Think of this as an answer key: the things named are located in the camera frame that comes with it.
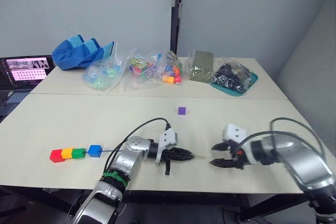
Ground blue fabric bag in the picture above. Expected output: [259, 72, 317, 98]
[51, 34, 116, 72]

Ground plastic bag of colourful toys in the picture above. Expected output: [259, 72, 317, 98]
[122, 47, 185, 91]

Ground black table frame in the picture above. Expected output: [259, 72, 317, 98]
[0, 184, 318, 224]

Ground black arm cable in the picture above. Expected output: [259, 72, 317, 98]
[103, 118, 172, 180]
[238, 117, 328, 162]

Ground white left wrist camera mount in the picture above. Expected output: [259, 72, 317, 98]
[155, 127, 180, 164]

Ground yellow cube block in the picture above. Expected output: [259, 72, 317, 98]
[60, 147, 76, 161]

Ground teal tray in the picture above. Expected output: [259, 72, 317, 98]
[209, 70, 259, 99]

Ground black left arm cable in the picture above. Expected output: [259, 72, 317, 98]
[103, 118, 172, 180]

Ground black vertical post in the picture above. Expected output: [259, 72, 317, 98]
[170, 0, 184, 58]

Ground blue cube block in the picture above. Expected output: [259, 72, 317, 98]
[87, 144, 103, 158]

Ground plastic bag of blue-green pieces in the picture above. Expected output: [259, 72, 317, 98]
[82, 55, 127, 91]

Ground green cube block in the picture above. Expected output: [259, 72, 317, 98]
[71, 148, 87, 160]

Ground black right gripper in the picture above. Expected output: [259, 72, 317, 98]
[209, 141, 249, 170]

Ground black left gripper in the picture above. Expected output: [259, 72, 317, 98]
[160, 148, 196, 176]

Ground string of orange yellow blocks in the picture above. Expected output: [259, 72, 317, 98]
[161, 66, 184, 85]

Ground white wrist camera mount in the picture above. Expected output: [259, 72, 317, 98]
[155, 127, 180, 164]
[222, 123, 249, 147]

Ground thin blue lace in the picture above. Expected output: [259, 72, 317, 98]
[83, 150, 208, 159]

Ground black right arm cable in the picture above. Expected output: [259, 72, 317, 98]
[238, 117, 328, 162]

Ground green strap on left arm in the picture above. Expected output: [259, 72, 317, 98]
[102, 170, 130, 187]

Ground open black laptop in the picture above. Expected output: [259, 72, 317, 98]
[0, 56, 56, 123]

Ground colourful printed box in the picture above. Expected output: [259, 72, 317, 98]
[128, 56, 153, 74]

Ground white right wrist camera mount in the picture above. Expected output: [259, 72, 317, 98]
[222, 123, 249, 147]

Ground plastic bag of black parts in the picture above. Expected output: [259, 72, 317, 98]
[211, 59, 255, 95]

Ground red cube block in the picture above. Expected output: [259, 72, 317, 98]
[49, 149, 64, 164]

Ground olive green packet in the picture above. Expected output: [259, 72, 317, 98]
[184, 49, 215, 83]

